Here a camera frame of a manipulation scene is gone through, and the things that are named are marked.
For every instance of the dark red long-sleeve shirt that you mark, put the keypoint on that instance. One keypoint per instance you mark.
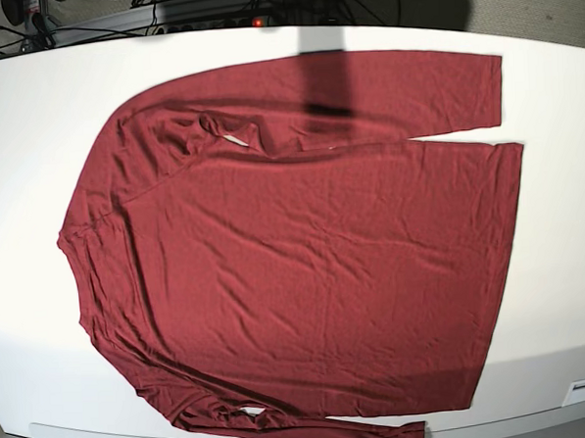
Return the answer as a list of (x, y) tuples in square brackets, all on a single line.
[(287, 248)]

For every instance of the black power strip red switch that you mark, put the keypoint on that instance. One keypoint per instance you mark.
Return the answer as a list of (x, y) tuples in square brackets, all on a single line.
[(212, 24)]

